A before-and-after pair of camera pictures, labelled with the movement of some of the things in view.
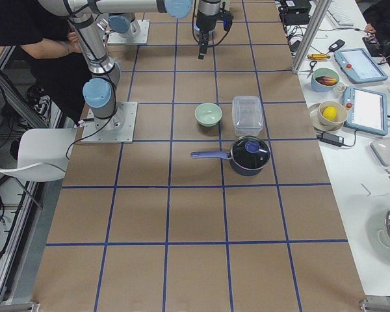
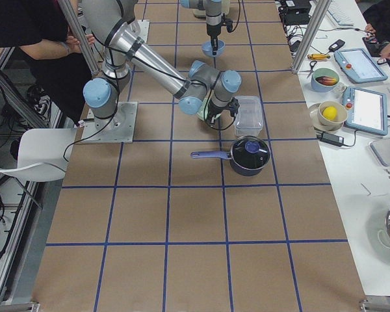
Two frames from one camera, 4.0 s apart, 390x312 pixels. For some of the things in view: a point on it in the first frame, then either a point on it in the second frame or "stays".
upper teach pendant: (359, 65) stays
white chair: (43, 155) stays
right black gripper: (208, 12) → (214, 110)
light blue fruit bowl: (324, 79) stays
